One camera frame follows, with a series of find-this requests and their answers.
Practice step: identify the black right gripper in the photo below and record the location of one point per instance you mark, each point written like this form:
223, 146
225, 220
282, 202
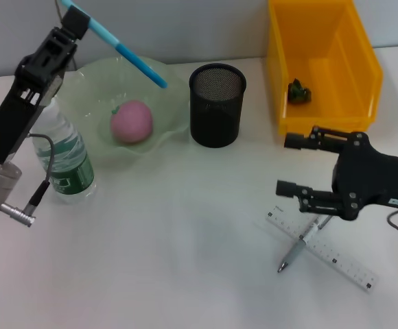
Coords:
374, 178

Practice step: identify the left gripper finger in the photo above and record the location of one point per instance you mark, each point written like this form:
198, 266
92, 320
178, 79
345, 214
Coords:
75, 22

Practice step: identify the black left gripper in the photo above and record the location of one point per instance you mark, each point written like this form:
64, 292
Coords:
13, 113

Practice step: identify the blue scissors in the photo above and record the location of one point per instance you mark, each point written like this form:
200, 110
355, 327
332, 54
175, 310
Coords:
134, 58

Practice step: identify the green plastic wrapper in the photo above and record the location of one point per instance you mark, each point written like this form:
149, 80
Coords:
300, 92

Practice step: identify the green label water bottle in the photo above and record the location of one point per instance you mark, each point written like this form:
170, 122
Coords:
68, 164

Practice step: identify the silver ballpoint pen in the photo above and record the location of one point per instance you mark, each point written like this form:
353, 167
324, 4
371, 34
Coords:
298, 248

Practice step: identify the clear plastic ruler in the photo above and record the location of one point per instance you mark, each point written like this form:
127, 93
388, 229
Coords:
346, 264

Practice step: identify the pink peach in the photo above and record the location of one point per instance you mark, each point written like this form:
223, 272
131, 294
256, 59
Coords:
132, 121

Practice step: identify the green glass fruit plate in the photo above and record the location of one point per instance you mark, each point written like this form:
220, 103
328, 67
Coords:
82, 92

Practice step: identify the black mesh pen holder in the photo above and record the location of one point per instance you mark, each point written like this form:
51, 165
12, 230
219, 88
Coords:
216, 116

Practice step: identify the yellow plastic bin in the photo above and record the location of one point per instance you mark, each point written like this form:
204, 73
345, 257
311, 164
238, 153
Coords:
322, 51

